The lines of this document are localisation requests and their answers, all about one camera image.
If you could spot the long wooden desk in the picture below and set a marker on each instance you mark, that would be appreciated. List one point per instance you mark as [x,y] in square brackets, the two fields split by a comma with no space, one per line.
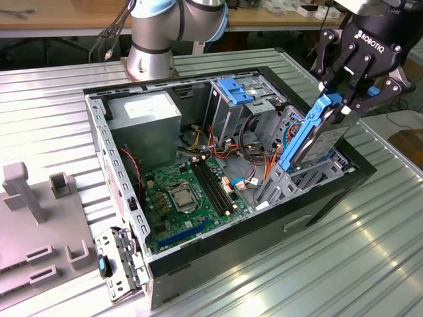
[66,18]

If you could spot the silver CPU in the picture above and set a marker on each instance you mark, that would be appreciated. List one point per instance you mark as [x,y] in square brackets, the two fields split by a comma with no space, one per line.
[184,199]

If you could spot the black blue bracket latch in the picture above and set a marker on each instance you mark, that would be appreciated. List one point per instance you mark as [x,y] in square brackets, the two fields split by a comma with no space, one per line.
[104,265]

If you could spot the black RAM slot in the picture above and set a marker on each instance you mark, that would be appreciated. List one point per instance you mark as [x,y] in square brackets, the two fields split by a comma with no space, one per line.
[211,186]
[215,186]
[220,186]
[207,186]

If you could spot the blue expansion slot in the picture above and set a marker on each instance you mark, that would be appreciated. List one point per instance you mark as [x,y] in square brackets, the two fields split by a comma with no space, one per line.
[183,235]

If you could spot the silver hinged expansion bracket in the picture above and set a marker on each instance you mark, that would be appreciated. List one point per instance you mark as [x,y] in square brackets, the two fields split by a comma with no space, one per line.
[114,290]

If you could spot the grey power supply unit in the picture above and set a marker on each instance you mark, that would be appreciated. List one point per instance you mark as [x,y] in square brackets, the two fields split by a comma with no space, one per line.
[145,138]

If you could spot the grey parts rack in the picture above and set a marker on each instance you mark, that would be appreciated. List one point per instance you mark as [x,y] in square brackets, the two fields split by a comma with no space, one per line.
[49,224]

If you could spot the brown cardboard box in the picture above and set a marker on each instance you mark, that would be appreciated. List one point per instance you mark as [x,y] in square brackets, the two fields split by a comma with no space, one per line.
[408,145]

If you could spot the silver disk bay cage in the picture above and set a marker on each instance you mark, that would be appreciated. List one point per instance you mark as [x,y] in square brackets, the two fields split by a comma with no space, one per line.
[281,190]

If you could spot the black open PC case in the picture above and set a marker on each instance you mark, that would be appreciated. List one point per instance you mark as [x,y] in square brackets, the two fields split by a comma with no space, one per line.
[248,261]

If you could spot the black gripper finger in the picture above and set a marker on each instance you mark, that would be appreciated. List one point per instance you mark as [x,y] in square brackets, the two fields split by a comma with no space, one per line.
[390,90]
[323,53]

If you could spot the blue drive cage latch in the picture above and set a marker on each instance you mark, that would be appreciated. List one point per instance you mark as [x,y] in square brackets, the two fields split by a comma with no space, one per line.
[234,90]

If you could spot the green motherboard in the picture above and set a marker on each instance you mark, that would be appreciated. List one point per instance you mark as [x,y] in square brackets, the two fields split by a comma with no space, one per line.
[172,231]

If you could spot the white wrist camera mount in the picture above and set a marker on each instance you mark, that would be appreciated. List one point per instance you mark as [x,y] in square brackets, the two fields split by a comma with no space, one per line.
[350,6]

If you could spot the white box on desk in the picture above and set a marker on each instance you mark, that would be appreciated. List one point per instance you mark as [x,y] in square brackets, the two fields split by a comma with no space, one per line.
[314,12]

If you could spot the silver optical drive cage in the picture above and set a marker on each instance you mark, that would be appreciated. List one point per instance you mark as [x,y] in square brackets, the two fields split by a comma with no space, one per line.
[228,122]

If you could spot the hard disk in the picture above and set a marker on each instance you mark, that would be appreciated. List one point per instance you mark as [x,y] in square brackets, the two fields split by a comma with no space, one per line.
[317,148]

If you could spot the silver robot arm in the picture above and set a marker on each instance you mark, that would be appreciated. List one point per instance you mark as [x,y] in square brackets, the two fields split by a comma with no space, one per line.
[150,56]

